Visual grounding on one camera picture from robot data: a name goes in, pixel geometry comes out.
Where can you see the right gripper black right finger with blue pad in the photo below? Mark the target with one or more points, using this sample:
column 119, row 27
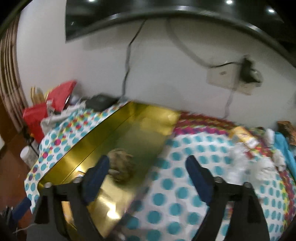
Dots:
column 247, row 221

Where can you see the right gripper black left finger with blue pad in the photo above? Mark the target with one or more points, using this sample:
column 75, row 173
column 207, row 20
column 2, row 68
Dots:
column 49, row 222

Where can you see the large white sock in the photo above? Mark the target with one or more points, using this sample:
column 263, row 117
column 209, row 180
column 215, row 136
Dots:
column 262, row 170

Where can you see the yellow grey rope ball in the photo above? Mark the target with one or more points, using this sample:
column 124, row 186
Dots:
column 121, row 165

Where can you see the clear plastic bottle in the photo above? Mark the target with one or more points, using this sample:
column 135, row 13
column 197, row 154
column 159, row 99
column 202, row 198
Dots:
column 236, row 173

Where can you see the white rolled sock near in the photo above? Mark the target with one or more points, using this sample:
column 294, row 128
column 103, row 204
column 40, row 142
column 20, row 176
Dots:
column 279, row 160

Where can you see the white plastic jar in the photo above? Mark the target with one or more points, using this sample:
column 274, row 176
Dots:
column 29, row 156

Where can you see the polka dot bed sheet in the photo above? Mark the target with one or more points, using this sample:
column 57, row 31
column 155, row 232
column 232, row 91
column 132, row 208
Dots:
column 159, row 202

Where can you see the blue cloth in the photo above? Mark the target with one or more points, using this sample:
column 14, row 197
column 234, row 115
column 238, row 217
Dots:
column 281, row 144

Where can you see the yellow medicine box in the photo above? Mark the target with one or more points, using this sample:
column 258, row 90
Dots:
column 240, row 134

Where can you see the white rolled sock far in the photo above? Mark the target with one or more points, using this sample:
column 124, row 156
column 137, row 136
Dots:
column 269, row 137

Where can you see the brown snack packet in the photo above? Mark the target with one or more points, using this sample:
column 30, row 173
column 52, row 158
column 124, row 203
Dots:
column 288, row 130

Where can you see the red paper bag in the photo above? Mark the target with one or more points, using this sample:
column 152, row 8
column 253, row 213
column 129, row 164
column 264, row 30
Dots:
column 55, row 100

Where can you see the gold cardboard box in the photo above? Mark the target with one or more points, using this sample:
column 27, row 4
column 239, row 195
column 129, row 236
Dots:
column 138, row 128

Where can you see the black flat device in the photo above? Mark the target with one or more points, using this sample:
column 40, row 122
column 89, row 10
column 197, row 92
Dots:
column 101, row 102

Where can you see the black power adapter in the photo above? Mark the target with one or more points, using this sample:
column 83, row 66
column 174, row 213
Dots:
column 248, row 74

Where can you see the black television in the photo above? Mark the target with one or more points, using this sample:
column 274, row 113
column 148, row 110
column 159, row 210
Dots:
column 272, row 22

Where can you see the white wall socket plate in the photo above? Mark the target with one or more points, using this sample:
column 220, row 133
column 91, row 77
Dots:
column 227, row 76

